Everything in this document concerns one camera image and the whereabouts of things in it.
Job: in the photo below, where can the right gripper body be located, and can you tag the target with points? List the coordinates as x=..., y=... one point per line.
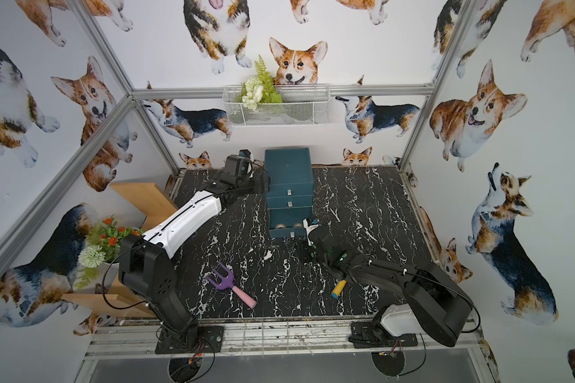
x=314, y=240

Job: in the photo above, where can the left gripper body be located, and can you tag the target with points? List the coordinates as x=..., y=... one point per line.
x=257, y=181

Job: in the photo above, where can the teal drawer cabinet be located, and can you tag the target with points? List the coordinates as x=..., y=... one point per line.
x=291, y=195

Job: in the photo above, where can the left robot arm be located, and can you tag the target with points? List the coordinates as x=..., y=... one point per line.
x=145, y=263

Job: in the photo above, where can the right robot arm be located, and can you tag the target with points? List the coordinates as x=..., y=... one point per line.
x=435, y=305

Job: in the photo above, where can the green toy shovel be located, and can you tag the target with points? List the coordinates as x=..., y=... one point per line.
x=338, y=289

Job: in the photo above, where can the fern and white flowers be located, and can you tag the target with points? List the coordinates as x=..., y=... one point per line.
x=259, y=89

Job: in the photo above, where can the purple toy garden fork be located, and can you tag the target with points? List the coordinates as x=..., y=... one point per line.
x=222, y=278

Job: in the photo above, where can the potted red flower plant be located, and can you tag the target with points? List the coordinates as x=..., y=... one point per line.
x=103, y=246

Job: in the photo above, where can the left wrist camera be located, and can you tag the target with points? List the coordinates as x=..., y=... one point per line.
x=239, y=166

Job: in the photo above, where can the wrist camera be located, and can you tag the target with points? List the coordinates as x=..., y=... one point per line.
x=239, y=166
x=310, y=224

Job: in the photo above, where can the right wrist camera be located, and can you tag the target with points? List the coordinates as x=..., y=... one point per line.
x=310, y=224

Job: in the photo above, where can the white wire basket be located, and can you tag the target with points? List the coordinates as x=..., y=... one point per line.
x=297, y=105

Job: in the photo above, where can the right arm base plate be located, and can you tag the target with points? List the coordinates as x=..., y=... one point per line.
x=370, y=335

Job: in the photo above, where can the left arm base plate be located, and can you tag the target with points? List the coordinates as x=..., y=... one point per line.
x=205, y=339

